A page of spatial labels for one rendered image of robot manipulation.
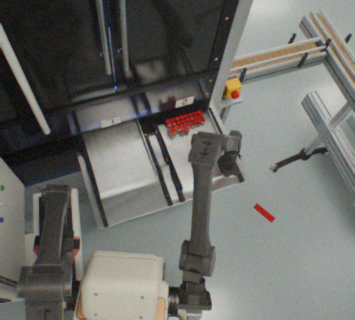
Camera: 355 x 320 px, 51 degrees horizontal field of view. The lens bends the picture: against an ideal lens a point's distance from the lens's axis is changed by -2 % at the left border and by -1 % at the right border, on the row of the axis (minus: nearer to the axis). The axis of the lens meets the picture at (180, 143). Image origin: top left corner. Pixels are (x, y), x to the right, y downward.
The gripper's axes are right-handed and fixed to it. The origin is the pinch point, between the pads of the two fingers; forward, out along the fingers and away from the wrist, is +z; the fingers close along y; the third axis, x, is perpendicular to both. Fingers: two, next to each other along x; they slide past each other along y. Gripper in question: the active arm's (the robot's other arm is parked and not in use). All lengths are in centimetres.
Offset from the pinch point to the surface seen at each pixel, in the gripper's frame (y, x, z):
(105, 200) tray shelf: 4, 53, 3
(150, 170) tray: 12.3, 30.7, 1.4
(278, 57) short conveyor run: 54, -50, -11
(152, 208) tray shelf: -4.1, 34.6, 4.4
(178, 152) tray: 17.6, 16.0, 0.5
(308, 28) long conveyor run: 72, -78, -11
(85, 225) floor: 35, 70, 87
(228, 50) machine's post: 29, -6, -46
